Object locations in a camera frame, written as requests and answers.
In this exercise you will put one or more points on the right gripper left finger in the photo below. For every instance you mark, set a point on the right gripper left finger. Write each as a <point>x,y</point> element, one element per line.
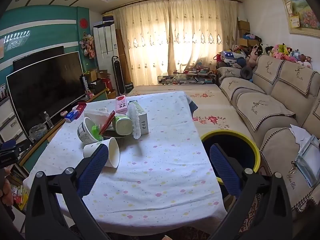
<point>44,218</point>

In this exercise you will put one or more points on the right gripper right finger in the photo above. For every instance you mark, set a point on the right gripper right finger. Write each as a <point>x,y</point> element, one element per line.
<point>273,218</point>

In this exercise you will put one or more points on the yellow rimmed black trash bin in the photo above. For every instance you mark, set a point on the yellow rimmed black trash bin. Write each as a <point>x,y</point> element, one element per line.
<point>235,145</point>

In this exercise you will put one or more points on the white instant noodle bowl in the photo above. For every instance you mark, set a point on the white instant noodle bowl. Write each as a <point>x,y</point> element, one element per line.
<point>88,132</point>

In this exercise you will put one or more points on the white paper cup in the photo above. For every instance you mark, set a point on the white paper cup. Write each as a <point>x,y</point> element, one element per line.
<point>113,151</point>

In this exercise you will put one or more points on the white cloth towel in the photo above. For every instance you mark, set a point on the white cloth towel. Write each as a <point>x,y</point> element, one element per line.
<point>98,116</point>

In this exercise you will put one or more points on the green white drink bottle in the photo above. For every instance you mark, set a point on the green white drink bottle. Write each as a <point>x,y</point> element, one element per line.
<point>122,124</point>

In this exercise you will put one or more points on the pink milk carton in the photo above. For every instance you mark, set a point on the pink milk carton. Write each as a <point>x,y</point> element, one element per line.
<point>121,104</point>

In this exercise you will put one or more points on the white foam net sleeve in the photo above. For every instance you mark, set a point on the white foam net sleeve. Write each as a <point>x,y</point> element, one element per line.
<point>134,116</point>

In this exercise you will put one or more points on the green white carton box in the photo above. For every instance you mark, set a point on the green white carton box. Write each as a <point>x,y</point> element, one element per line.
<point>142,118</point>

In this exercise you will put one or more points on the person left hand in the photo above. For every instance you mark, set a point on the person left hand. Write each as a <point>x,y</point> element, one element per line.
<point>6,193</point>

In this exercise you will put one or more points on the clear water bottle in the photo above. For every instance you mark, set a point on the clear water bottle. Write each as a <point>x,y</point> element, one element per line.
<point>48,120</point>

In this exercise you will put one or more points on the light blue document bag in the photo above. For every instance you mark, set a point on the light blue document bag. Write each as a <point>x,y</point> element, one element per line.
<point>307,161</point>

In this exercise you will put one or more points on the blue tissue pack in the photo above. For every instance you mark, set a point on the blue tissue pack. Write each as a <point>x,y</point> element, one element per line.
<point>72,115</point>

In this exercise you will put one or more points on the black flat television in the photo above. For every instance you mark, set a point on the black flat television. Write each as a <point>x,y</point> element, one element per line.
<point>47,86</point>

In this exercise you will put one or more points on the white papers on sofa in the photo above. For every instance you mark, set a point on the white papers on sofa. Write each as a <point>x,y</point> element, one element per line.
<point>301,135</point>

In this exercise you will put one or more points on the red packet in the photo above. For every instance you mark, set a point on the red packet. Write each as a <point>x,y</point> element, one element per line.
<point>80,107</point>

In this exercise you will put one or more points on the white dotted tablecloth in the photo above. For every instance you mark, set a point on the white dotted tablecloth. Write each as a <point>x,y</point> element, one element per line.
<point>164,179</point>

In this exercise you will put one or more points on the floral bed mattress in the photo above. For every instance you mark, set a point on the floral bed mattress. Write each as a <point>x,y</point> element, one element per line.
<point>214,111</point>

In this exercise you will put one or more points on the beige sofa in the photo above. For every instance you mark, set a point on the beige sofa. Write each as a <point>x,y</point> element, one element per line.
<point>282,94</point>

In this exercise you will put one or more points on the artificial flower bouquet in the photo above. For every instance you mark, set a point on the artificial flower bouquet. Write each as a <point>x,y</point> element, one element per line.
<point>88,46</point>

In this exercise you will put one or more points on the black tower fan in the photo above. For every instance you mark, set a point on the black tower fan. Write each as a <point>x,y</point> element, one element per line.
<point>118,75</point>

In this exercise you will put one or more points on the dark neck pillow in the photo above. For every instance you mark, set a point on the dark neck pillow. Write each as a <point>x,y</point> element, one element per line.
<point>246,73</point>

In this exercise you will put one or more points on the book pile on floor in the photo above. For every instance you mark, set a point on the book pile on floor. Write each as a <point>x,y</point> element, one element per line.
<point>194,76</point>

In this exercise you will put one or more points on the cream window curtains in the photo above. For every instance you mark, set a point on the cream window curtains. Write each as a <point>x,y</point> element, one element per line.
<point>163,36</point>

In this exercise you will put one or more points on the framed flower painting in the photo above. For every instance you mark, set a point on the framed flower painting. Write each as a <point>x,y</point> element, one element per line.
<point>301,19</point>

